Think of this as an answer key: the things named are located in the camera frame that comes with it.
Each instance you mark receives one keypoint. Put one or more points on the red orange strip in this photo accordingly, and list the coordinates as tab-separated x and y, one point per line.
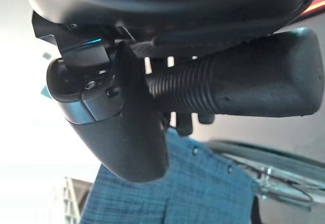
313	6

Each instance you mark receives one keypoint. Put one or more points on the grey wheelchair rear wheel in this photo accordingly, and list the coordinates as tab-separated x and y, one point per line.
256	148

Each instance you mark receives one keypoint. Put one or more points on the chrome wheelchair frame tube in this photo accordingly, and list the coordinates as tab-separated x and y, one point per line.
281	189

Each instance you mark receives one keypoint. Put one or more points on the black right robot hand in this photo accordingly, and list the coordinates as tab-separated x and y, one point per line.
122	137

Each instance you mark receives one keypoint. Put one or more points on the blue plaid wheelchair backrest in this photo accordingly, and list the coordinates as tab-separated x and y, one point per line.
190	196

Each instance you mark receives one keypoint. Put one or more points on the white railing frame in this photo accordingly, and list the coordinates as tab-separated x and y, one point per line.
68	201

